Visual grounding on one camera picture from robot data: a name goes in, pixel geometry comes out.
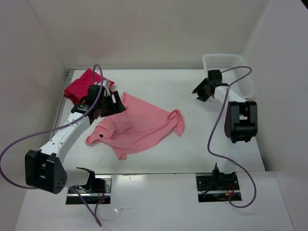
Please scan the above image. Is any light pink t shirt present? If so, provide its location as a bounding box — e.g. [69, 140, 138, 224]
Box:
[85, 92, 185, 160]

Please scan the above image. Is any magenta t shirt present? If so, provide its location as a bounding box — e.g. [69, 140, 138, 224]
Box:
[64, 68, 101, 97]

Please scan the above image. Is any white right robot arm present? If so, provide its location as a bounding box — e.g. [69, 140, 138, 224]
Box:
[192, 70, 258, 193]

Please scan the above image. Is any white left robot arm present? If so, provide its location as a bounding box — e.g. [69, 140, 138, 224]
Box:
[25, 85, 125, 194]

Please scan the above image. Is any white plastic basket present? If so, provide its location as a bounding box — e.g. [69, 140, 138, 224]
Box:
[202, 53, 255, 99]

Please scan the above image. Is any dark red folded t shirt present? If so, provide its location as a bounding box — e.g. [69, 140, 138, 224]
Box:
[64, 92, 82, 105]

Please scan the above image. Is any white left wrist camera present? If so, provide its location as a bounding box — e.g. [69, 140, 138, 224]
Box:
[103, 79, 115, 94]

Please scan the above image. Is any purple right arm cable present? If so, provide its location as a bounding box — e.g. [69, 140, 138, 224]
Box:
[207, 66, 257, 208]

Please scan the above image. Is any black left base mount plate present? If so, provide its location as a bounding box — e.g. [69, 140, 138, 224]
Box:
[65, 176, 112, 205]

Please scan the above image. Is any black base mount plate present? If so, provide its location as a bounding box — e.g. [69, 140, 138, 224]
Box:
[65, 176, 112, 205]
[196, 174, 242, 203]

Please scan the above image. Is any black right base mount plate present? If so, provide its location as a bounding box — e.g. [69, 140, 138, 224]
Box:
[196, 174, 242, 203]

